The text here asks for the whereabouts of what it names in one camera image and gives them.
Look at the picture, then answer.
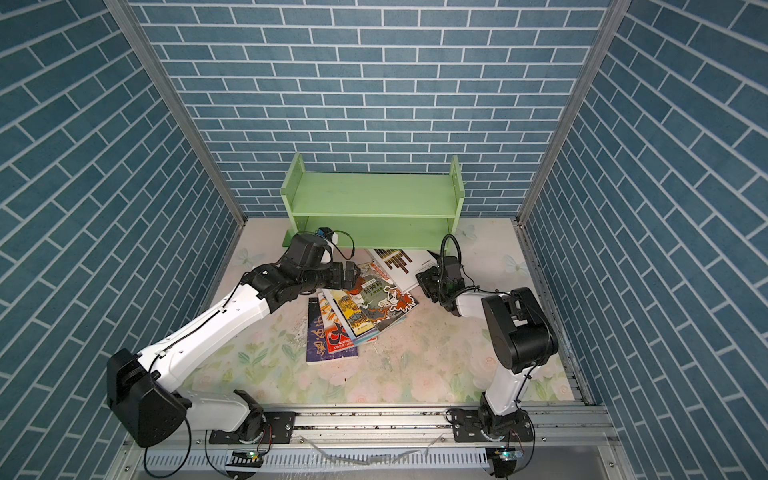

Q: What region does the green wooden two-tier shelf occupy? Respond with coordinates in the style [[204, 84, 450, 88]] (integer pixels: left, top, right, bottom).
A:
[[280, 153, 465, 250]]

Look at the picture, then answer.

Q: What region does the yellow red illustrated book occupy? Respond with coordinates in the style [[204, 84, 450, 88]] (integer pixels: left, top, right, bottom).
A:
[[318, 289, 379, 353]]

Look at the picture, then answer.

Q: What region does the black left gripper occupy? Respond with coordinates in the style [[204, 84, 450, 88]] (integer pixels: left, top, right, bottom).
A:
[[298, 259, 363, 294]]

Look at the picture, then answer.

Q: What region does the dark purple book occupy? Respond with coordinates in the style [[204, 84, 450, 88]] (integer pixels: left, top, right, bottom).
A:
[[306, 298, 358, 363]]

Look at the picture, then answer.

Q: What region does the green red illustrated comic book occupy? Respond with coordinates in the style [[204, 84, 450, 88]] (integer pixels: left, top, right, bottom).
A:
[[322, 261, 418, 345]]

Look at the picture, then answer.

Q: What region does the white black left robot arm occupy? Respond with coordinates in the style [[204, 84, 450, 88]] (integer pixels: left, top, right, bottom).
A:
[[106, 228, 361, 448]]

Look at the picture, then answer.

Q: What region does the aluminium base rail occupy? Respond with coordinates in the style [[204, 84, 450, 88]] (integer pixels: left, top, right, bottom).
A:
[[134, 402, 619, 448]]

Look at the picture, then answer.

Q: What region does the white book with brown bars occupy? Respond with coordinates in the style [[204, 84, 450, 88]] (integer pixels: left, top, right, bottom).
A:
[[368, 249, 437, 293]]

